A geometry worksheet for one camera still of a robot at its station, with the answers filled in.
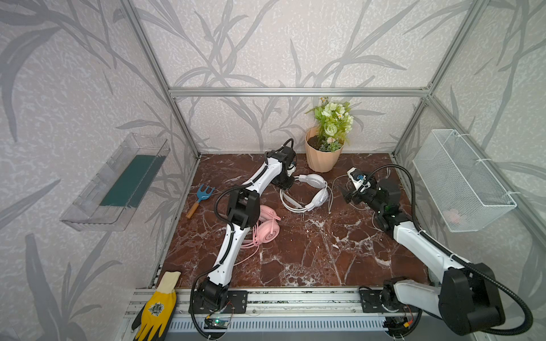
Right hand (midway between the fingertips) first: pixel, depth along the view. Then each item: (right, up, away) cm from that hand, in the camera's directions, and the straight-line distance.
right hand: (351, 171), depth 83 cm
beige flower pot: (-9, +5, +20) cm, 23 cm away
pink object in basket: (+32, -15, -10) cm, 37 cm away
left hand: (-26, -4, +19) cm, 32 cm away
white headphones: (-12, -12, +5) cm, 17 cm away
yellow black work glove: (-69, -49, -15) cm, 86 cm away
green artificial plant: (-5, +21, +10) cm, 24 cm away
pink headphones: (-33, -23, -2) cm, 40 cm away
